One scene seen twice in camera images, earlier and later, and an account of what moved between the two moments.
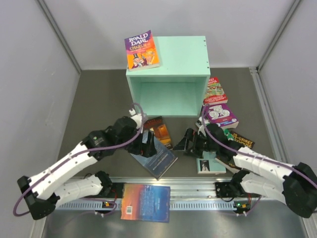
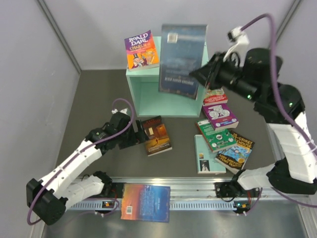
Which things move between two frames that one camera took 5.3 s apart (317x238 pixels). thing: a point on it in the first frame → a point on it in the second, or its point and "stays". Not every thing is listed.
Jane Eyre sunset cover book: (144, 202) stays
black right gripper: (184, 145) → (210, 71)
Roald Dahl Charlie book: (141, 52) stays
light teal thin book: (208, 164) stays
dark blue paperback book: (159, 164) → (182, 50)
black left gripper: (146, 149) → (136, 138)
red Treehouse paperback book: (215, 92) stays
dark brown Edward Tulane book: (161, 131) stays
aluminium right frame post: (290, 14) stays
